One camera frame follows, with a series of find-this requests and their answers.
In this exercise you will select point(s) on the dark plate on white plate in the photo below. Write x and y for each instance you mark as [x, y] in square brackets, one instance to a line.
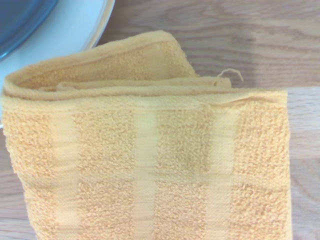
[67, 32]

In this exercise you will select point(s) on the yellow terry cloth towel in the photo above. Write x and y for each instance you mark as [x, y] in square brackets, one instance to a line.
[150, 150]

